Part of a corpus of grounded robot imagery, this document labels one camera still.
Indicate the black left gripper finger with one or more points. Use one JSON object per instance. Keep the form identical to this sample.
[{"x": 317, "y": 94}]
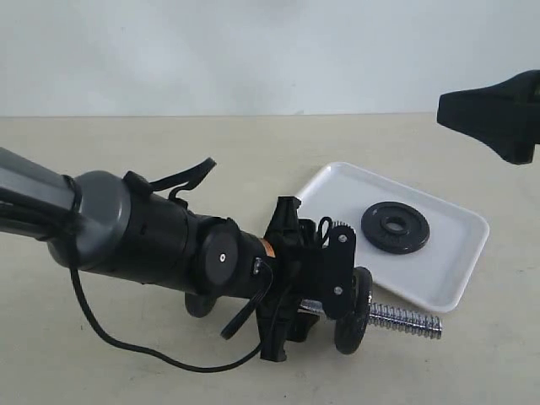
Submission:
[
  {"x": 303, "y": 321},
  {"x": 274, "y": 319}
]

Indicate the chrome threaded dumbbell bar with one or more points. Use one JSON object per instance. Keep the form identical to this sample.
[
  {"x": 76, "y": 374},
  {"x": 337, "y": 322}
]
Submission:
[{"x": 407, "y": 321}]

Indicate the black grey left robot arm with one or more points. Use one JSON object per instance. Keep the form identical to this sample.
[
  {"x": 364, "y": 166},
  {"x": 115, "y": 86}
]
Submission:
[{"x": 130, "y": 228}]

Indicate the white rectangular plastic tray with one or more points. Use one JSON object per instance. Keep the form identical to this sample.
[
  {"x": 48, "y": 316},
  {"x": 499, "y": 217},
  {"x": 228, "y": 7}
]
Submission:
[{"x": 432, "y": 278}]

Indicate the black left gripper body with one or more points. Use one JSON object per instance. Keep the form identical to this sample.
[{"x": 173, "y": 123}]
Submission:
[{"x": 306, "y": 260}]

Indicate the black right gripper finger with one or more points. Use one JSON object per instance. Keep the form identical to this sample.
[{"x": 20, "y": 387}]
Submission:
[{"x": 503, "y": 116}]

